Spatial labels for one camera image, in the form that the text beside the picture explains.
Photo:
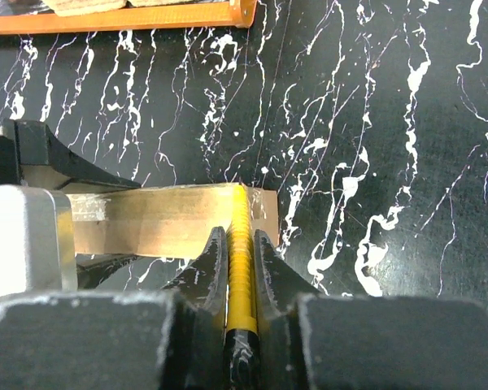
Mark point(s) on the yellow utility knife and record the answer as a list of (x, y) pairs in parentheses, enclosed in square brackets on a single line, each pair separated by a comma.
[(241, 346)]

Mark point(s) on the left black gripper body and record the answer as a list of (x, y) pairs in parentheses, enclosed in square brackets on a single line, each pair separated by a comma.
[(10, 170)]

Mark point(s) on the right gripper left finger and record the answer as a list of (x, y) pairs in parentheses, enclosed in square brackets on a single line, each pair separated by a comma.
[(168, 338)]

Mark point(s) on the orange wooden shelf rack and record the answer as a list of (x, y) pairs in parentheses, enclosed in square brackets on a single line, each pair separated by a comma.
[(240, 14)]

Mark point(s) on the middle small cardboard box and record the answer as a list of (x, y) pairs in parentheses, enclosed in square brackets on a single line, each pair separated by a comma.
[(83, 7)]

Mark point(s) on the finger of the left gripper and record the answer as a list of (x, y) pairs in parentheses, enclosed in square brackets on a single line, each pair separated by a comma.
[(45, 162), (93, 269)]

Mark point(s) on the brown cardboard express box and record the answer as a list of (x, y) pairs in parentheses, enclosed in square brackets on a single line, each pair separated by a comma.
[(170, 222)]

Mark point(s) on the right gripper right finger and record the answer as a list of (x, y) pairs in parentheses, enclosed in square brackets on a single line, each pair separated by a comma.
[(309, 340)]

